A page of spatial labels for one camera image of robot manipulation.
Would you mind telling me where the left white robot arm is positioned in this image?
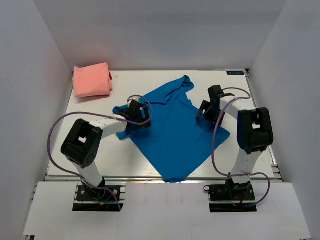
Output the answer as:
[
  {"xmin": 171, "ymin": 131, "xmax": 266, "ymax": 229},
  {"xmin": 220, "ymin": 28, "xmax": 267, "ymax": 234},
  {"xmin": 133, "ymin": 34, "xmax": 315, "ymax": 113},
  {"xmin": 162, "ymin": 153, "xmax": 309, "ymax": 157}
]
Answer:
[{"xmin": 60, "ymin": 98, "xmax": 153, "ymax": 200}]

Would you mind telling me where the blue table label sticker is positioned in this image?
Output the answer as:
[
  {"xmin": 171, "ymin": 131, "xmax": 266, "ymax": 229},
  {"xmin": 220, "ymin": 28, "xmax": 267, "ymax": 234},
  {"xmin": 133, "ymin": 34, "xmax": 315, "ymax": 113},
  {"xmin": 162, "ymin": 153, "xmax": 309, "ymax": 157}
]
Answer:
[{"xmin": 226, "ymin": 71, "xmax": 245, "ymax": 76}]

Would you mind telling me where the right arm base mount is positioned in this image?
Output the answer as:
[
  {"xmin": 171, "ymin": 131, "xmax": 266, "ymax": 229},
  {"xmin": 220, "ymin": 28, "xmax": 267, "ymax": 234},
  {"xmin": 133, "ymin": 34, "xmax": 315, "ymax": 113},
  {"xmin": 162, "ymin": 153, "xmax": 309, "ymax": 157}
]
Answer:
[{"xmin": 203, "ymin": 178, "xmax": 257, "ymax": 213}]

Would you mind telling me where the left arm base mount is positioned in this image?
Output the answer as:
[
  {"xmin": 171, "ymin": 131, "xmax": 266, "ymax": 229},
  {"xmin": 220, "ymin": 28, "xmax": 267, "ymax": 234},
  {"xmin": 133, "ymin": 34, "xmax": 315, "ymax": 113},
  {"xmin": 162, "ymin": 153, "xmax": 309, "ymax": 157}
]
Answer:
[{"xmin": 72, "ymin": 184, "xmax": 121, "ymax": 213}]

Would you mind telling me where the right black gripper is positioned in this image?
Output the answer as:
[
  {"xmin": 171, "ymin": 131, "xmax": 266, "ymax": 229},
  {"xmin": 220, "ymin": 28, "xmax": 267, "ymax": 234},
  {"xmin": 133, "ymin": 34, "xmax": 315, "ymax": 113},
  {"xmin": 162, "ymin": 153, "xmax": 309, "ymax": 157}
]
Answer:
[{"xmin": 197, "ymin": 100, "xmax": 227, "ymax": 129}]

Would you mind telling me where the purple cable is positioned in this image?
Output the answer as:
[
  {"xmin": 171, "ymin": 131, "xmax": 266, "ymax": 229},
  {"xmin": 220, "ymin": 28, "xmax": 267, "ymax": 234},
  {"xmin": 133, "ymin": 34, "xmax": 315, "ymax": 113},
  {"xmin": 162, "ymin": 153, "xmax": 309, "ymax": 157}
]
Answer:
[
  {"xmin": 47, "ymin": 94, "xmax": 154, "ymax": 210},
  {"xmin": 211, "ymin": 86, "xmax": 271, "ymax": 208}
]

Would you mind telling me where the blue t shirt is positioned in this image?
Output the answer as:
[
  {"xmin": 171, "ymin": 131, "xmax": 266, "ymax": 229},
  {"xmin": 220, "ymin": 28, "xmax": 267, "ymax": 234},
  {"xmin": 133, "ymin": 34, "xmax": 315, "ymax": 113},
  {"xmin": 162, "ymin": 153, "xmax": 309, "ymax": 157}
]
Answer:
[{"xmin": 117, "ymin": 75, "xmax": 230, "ymax": 183}]

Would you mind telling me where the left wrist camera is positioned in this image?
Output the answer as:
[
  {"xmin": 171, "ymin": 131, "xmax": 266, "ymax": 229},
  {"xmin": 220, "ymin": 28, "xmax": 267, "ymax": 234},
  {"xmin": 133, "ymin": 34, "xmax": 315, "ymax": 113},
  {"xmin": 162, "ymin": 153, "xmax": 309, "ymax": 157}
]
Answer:
[{"xmin": 127, "ymin": 98, "xmax": 138, "ymax": 107}]

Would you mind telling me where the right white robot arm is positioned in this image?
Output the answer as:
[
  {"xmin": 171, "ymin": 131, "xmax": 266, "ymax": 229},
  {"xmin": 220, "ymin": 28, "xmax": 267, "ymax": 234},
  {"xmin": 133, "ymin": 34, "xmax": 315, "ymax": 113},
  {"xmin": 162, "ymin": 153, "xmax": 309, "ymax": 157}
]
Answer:
[{"xmin": 196, "ymin": 85, "xmax": 274, "ymax": 200}]

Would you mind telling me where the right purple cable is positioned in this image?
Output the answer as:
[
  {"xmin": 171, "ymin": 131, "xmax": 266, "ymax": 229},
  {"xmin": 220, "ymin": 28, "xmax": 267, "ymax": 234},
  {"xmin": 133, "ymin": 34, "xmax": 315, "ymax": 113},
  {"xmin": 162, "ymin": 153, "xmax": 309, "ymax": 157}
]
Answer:
[{"xmin": 211, "ymin": 86, "xmax": 271, "ymax": 208}]

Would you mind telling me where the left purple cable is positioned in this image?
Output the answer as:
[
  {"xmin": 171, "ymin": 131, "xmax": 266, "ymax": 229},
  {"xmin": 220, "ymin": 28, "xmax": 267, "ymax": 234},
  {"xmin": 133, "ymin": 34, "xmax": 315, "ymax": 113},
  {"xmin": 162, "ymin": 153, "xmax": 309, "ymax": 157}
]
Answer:
[{"xmin": 47, "ymin": 94, "xmax": 154, "ymax": 210}]

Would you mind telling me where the folded pink t shirt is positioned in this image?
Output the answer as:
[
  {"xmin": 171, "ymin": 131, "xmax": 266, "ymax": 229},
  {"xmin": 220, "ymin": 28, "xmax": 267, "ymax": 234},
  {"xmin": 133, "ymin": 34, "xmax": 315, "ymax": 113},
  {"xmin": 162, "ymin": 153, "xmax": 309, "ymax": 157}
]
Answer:
[{"xmin": 72, "ymin": 62, "xmax": 113, "ymax": 98}]

